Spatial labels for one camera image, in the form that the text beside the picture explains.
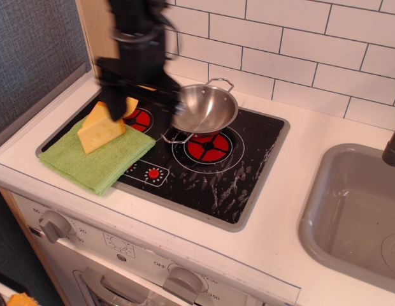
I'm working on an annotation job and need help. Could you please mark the yellow dish brush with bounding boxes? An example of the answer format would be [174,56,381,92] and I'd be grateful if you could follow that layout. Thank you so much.
[122,96,138,119]

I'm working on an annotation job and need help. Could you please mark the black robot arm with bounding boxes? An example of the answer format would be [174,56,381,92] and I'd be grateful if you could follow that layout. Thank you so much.
[96,1,180,121]

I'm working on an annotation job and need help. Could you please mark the black toy stove top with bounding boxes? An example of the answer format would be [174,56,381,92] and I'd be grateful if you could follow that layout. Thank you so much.
[35,74,291,233]

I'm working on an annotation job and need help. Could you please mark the grey left oven knob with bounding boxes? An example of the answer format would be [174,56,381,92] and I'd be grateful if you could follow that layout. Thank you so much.
[39,210,71,244]

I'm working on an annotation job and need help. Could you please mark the grey toy sink basin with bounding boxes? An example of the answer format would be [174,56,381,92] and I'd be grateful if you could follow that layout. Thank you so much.
[299,143,395,293]

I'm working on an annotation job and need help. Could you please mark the grey oven door handle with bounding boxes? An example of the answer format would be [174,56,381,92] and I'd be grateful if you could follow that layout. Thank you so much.
[82,268,147,305]

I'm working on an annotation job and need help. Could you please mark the grey right oven knob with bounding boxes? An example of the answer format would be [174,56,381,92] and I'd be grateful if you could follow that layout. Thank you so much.
[162,267,203,305]

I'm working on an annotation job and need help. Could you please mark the yellow toy cheese wedge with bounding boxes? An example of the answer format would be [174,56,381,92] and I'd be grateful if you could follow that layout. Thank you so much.
[77,101,126,154]

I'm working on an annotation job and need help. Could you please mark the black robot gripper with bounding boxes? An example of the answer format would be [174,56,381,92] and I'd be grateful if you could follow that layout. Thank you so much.
[96,28,185,128]

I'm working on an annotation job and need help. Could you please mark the green microfiber cloth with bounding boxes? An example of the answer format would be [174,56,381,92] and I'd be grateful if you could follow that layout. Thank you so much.
[38,119,155,196]

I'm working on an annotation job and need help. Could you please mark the grey oven knob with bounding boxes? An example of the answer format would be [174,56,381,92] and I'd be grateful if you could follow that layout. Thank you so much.
[39,210,71,244]
[162,267,203,305]

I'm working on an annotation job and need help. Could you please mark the grey faucet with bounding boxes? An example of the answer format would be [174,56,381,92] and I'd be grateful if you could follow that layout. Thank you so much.
[382,131,395,167]

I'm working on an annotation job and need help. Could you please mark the orange black striped object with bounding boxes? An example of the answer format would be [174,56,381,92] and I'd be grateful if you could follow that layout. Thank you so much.
[0,293,39,306]

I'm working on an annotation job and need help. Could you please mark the small steel wok pan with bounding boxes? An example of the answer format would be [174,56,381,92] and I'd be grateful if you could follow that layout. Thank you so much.
[161,78,238,144]

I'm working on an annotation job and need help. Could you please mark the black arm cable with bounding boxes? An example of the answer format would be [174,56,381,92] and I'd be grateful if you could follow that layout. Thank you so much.
[165,30,183,61]

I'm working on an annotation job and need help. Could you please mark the wooden side post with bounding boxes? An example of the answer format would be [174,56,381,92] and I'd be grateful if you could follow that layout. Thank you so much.
[75,0,119,78]

